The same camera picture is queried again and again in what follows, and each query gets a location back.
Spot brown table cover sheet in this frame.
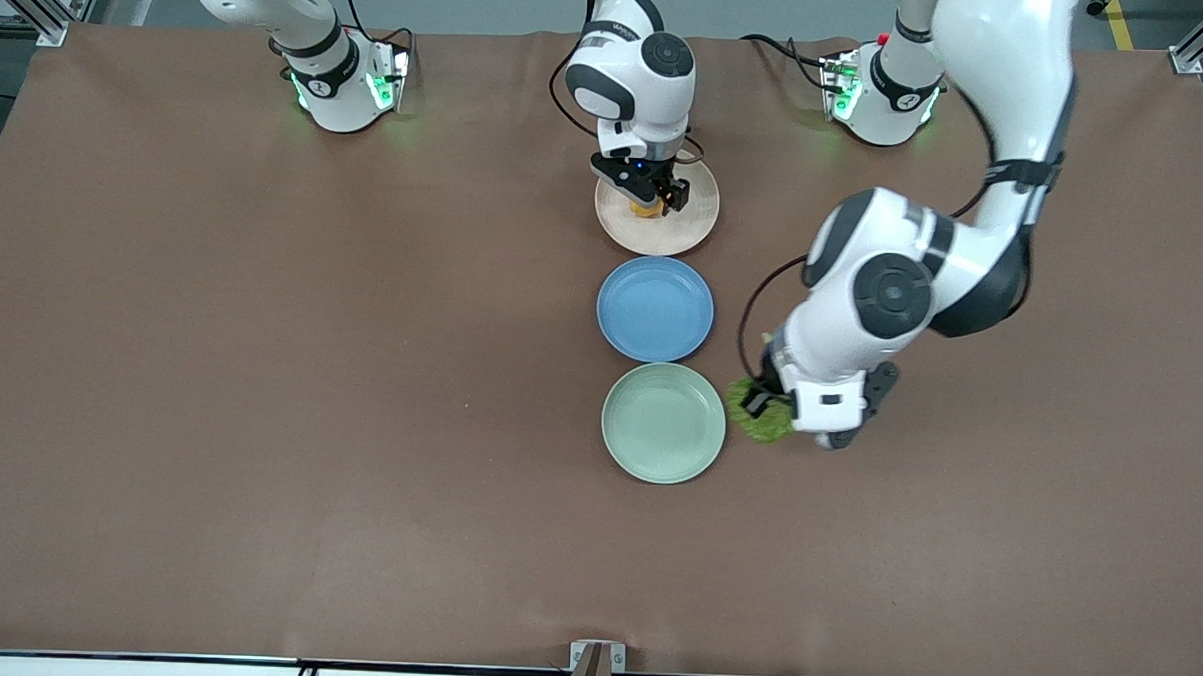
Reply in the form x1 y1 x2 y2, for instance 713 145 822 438
0 9 1203 676

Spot pale green round plate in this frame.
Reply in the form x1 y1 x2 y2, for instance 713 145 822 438
599 360 730 486

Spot black right base cable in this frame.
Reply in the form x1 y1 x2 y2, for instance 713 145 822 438
306 0 419 57

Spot beige round plate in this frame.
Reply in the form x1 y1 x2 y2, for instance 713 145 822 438
592 156 723 259

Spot small metal edge bracket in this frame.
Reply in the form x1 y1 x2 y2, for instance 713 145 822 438
569 639 628 673

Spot green lettuce leaf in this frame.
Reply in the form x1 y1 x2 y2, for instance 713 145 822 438
724 375 796 444

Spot blue round plate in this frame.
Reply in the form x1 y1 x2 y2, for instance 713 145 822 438
595 254 716 366

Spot black base cable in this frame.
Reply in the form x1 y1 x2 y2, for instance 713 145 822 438
306 0 419 57
738 33 835 93

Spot black left base cable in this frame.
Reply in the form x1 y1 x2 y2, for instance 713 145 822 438
738 33 835 93

